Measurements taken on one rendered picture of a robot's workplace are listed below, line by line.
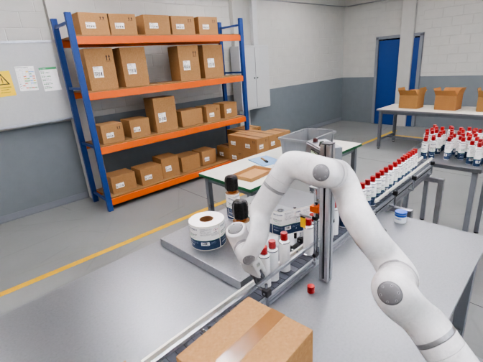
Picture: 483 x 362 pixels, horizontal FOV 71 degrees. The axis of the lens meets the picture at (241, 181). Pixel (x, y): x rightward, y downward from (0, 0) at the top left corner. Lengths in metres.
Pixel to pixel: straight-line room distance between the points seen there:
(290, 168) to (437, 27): 8.21
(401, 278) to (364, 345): 0.46
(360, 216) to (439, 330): 0.37
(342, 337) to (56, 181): 4.78
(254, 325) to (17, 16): 4.95
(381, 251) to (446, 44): 8.17
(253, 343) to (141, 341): 0.62
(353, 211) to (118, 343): 1.03
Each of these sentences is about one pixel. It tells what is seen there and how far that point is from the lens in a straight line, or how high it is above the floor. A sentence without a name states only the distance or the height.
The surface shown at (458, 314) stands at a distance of 2.53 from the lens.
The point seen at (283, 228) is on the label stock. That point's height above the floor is 0.97.
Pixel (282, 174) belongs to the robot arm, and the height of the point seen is 1.46.
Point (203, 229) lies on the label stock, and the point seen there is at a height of 1.01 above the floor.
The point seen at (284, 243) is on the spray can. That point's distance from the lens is 1.58.
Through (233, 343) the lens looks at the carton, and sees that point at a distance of 1.02.
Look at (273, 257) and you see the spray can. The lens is 1.53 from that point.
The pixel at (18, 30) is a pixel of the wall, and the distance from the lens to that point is 5.42.
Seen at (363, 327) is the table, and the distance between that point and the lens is 1.51.
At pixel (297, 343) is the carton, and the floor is 1.12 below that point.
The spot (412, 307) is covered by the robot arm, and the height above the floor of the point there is 1.18.
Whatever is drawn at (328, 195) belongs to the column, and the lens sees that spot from 1.48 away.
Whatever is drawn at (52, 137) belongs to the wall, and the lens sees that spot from 5.47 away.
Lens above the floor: 1.85
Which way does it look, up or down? 20 degrees down
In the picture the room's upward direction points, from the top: 4 degrees counter-clockwise
